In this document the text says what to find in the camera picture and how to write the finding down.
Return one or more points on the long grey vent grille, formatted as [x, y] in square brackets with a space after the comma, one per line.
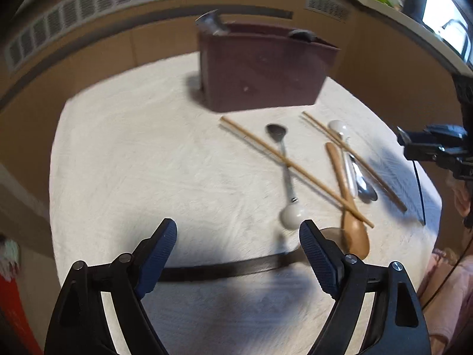
[111, 3]

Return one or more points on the window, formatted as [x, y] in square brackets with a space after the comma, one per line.
[447, 14]

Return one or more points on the small grey vent grille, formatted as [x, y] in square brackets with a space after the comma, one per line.
[328, 5]

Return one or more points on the metal spoon with white knob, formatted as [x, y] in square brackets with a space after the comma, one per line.
[286, 166]

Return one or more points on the grey metal utensil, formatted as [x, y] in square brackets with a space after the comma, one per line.
[212, 22]

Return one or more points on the white ceramic spoon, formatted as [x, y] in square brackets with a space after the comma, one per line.
[345, 155]

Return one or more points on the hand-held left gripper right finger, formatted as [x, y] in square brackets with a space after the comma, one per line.
[317, 253]

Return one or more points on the white textured table cloth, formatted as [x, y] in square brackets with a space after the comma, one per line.
[166, 162]

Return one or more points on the brown plastic utensil box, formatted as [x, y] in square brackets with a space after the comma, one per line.
[258, 70]

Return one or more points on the beige kitchen countertop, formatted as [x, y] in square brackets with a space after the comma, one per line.
[402, 18]

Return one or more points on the wooden kitchen cabinet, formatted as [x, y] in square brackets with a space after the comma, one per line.
[92, 55]

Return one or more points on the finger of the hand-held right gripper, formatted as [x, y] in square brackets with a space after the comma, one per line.
[417, 148]
[445, 131]

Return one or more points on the wooden spoon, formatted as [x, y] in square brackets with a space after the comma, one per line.
[349, 210]

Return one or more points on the wooden chopstick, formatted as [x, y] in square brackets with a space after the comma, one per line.
[295, 170]
[354, 159]

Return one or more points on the plain metal spoon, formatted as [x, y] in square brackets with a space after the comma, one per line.
[364, 185]

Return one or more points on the black round utensil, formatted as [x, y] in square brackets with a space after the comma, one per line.
[301, 35]

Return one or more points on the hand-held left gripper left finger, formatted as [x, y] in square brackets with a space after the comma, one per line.
[159, 251]

